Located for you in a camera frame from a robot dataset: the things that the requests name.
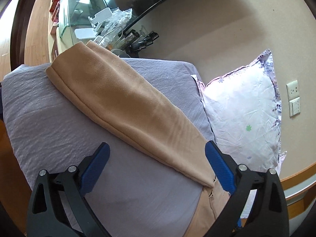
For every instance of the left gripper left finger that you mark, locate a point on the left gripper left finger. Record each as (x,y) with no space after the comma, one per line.
(46,215)

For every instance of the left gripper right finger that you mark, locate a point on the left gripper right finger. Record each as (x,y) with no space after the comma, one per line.
(257,204)

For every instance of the beige long-sleeve garment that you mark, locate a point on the beige long-sleeve garment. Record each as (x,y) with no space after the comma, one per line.
(112,94)

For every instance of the lavender bed sheet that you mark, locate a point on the lavender bed sheet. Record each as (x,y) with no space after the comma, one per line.
(134,196)

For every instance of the white floral pillow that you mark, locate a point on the white floral pillow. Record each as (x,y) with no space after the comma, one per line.
(244,109)

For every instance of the glass bedside table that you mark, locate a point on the glass bedside table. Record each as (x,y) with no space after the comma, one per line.
(106,22)

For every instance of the white wall switch plate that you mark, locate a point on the white wall switch plate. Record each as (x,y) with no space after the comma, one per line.
(294,106)

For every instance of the white wall socket plate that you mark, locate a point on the white wall socket plate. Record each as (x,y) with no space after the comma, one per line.
(292,90)

